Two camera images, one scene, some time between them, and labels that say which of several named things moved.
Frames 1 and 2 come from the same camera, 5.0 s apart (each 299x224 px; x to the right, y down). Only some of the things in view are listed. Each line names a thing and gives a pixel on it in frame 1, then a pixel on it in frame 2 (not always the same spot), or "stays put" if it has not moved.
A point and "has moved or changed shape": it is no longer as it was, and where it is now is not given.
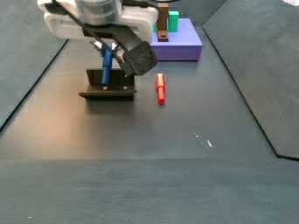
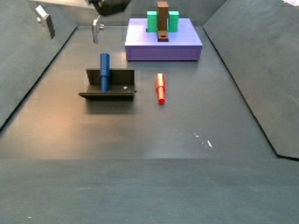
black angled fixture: [120, 88] stays put
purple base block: [183, 46] stays put
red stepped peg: [160, 88] stays put
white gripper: [65, 23] to [45, 17]
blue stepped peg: [107, 64] has moved or changed shape
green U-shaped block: [172, 22] stays put
